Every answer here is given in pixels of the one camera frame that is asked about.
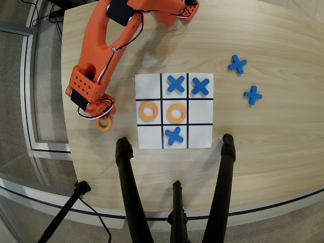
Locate orange foam ring piece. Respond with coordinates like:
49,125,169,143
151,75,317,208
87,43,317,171
167,103,187,124
139,101,159,120
95,115,113,132

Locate black stand cable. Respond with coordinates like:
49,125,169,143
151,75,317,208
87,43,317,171
77,196,112,243

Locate thick black tripod leg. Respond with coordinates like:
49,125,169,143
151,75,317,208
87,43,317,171
115,137,155,243
201,133,237,243

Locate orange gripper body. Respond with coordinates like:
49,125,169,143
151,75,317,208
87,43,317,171
70,91,118,122

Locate black floor cables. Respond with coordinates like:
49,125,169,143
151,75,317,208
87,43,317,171
30,0,64,29

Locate slim black stand leg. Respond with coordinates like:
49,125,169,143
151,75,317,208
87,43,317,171
36,180,92,243

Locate grey metal floor frame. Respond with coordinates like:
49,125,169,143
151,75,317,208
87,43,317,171
20,32,73,155

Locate white tic-tac-toe paper board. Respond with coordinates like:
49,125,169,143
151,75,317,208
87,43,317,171
135,73,215,150

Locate white red servo cable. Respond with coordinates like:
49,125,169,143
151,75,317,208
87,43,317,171
77,98,115,121

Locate blue foam cross piece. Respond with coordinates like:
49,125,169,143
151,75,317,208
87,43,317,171
164,126,184,146
191,77,211,96
228,55,248,75
167,75,185,94
244,86,263,106

